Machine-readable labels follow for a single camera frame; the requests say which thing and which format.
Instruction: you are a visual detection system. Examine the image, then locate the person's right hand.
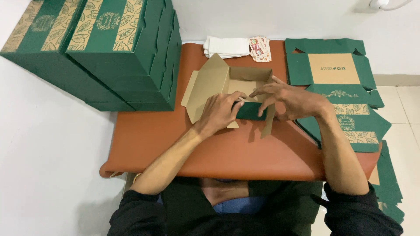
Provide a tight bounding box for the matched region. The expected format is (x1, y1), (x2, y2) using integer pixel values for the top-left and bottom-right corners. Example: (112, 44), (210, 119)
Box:
(249, 75), (333, 121)

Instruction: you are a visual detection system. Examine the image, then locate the person's left hand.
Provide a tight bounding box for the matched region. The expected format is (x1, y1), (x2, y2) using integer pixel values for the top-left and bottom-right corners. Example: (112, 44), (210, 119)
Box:
(194, 91), (247, 137)

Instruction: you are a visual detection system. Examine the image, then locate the half-folded green cardboard box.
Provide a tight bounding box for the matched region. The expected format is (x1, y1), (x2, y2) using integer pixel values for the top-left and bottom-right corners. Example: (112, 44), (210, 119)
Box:
(181, 53), (276, 139)

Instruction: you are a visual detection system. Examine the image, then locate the stack of white paper sheets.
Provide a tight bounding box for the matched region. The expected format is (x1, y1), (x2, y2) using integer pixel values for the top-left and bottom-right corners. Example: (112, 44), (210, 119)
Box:
(202, 35), (252, 60)

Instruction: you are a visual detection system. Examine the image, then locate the stack of printed cards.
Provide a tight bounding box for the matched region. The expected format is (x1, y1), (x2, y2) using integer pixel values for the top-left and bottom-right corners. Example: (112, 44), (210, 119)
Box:
(248, 36), (272, 63)

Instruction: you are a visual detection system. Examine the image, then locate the brown leatherette table cover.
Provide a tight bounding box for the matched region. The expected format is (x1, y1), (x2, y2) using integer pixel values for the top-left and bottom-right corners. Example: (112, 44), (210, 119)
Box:
(99, 41), (383, 182)

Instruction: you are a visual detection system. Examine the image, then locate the pile of flat green blanks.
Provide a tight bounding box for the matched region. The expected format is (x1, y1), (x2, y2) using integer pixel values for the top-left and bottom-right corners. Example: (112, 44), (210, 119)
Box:
(284, 38), (392, 153)

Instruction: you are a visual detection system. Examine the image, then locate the stack of assembled green boxes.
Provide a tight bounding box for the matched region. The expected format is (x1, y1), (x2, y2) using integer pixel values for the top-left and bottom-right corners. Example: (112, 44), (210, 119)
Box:
(66, 0), (183, 112)
(0, 0), (133, 112)

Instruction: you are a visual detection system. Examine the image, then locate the person's blue undershirt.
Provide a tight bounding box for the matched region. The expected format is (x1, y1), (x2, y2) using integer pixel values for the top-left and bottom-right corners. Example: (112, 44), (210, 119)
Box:
(213, 196), (270, 215)

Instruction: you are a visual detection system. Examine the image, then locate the person's black sweater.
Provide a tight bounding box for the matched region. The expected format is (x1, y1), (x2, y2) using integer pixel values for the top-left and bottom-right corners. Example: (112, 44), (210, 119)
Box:
(107, 179), (404, 236)

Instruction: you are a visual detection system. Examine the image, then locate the heap of green flat cartons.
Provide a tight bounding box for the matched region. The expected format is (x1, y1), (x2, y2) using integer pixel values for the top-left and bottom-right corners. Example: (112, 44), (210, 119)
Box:
(367, 140), (405, 225)

